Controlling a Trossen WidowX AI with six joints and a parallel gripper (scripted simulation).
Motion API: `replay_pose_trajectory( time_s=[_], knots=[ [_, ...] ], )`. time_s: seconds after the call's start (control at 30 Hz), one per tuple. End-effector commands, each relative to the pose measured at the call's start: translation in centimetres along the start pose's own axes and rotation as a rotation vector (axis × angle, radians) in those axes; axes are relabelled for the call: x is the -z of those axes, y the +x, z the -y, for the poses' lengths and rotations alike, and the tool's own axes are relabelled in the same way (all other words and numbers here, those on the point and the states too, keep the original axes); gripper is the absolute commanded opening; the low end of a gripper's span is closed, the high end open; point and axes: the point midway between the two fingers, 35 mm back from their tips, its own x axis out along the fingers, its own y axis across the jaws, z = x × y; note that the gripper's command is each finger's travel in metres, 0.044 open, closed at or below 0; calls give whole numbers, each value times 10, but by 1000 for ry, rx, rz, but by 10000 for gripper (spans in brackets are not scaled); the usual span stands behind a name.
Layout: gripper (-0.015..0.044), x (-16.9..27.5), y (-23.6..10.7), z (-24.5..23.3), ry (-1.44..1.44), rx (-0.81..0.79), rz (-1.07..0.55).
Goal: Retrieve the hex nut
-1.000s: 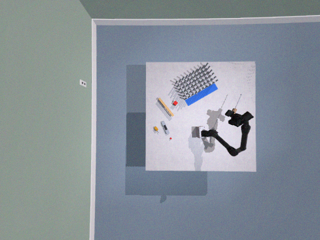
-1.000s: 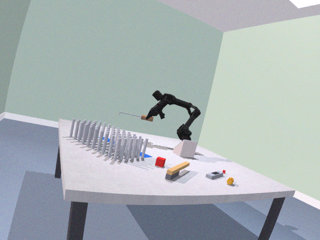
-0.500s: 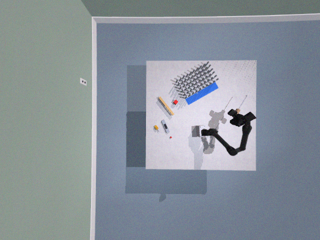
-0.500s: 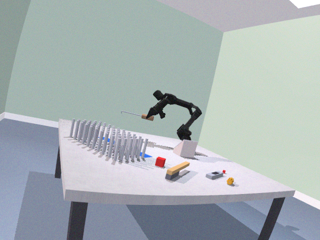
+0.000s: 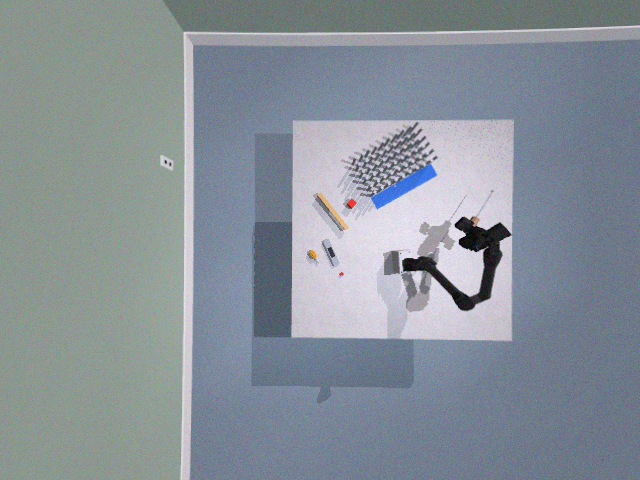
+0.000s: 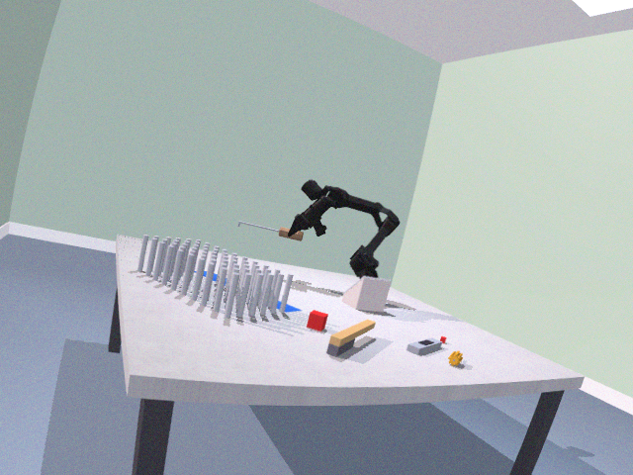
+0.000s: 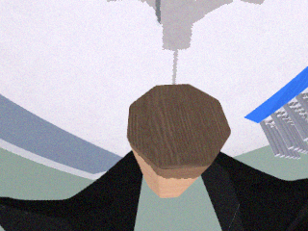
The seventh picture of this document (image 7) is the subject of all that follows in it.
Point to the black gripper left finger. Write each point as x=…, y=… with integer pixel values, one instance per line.
x=108, y=204

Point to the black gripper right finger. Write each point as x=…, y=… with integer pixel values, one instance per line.
x=247, y=199

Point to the blue flat strip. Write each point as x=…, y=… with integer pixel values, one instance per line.
x=282, y=97

